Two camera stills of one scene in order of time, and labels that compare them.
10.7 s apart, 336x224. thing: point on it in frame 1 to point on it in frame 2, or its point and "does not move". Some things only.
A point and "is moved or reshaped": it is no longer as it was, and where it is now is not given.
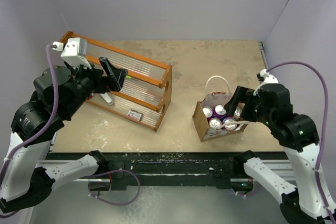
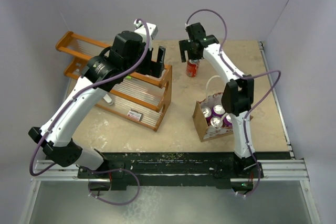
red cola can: [237, 113] is moved or reshaped
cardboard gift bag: [212, 119] does not move
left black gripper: [118, 75] to [152, 68]
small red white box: [135, 115] does not move
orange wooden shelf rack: [146, 92] does not move
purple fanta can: [231, 126] does not move
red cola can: [214, 123] does not move
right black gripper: [243, 94] to [184, 45]
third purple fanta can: [207, 111] does not move
